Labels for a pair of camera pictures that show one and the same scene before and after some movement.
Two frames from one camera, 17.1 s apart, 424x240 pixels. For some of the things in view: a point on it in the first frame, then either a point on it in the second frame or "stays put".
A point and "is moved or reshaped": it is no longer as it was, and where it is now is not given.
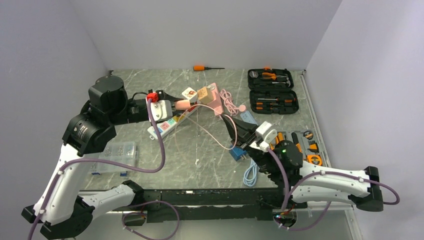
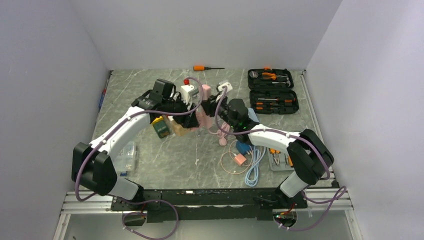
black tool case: x=271 y=92 stays put
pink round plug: x=242 y=108 is moved or reshaped
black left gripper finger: x=177 y=113 to x=189 y=121
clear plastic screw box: x=123 y=152 stays put
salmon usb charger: x=182 y=104 is moved or reshaped
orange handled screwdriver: x=203 y=68 stays put
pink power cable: x=228 y=100 is moved or reshaped
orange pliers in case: x=273 y=76 stays put
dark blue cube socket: x=237 y=152 is moved or reshaped
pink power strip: x=216 y=104 is moved or reshaped
